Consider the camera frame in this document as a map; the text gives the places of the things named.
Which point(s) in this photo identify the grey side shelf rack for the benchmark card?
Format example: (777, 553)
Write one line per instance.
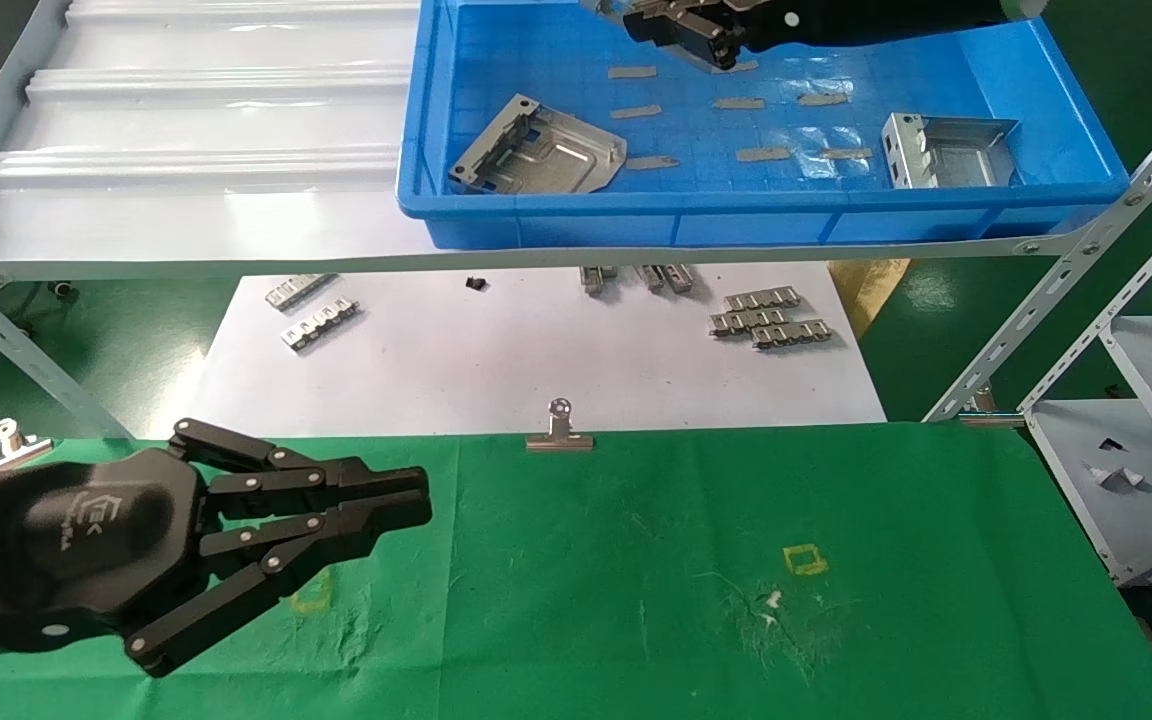
(1106, 430)

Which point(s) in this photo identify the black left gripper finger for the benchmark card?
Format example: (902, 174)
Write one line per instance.
(376, 485)

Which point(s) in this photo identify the brown cardboard sheet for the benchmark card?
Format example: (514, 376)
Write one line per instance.
(871, 290)

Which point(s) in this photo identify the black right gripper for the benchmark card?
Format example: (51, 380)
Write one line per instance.
(866, 20)

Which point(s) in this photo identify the small white scrap piece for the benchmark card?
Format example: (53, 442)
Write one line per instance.
(1121, 478)

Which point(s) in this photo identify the toothed metal strip part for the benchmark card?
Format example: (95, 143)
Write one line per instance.
(320, 326)
(791, 335)
(300, 292)
(762, 298)
(678, 280)
(650, 278)
(596, 280)
(746, 322)

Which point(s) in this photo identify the flat sheet metal plate part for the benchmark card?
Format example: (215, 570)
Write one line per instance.
(556, 155)

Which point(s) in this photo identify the folded sheet metal bracket part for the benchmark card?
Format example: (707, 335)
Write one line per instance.
(956, 160)

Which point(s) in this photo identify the white metal shelf rack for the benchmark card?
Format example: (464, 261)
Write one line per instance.
(186, 220)

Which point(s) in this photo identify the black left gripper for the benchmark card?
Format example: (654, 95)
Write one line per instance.
(66, 540)

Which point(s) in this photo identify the green table cloth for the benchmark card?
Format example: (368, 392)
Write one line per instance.
(636, 600)

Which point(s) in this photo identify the tan tape strip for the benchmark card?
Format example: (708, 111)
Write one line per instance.
(846, 154)
(823, 99)
(740, 103)
(746, 66)
(764, 154)
(651, 162)
(636, 111)
(632, 72)

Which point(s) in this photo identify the blue plastic bin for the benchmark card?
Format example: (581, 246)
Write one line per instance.
(556, 225)

